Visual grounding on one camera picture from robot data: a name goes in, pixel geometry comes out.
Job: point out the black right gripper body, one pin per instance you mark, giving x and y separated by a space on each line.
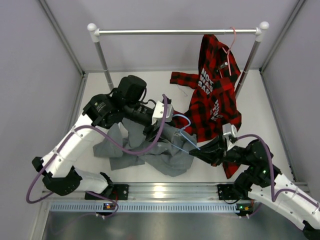
235 154

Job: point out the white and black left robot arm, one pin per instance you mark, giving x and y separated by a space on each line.
57 168

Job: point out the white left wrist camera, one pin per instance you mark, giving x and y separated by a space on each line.
158 113

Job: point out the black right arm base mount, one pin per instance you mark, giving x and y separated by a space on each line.
226 192

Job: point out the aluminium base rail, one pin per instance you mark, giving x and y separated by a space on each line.
171 191

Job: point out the red black plaid shirt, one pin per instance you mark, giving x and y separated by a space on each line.
213 101

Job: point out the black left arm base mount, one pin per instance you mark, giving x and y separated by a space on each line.
119 192

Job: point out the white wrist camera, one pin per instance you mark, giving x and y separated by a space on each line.
229 132
158 113

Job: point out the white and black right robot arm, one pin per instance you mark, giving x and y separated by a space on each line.
263 181

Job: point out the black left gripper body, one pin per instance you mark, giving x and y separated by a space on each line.
149 131

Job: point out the grey button shirt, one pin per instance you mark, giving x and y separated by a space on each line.
170 155

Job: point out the silver white clothes rack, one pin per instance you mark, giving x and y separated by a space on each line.
259 33

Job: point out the slotted grey cable duct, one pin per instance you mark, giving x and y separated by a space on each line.
144 207

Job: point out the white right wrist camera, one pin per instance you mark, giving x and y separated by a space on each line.
229 132

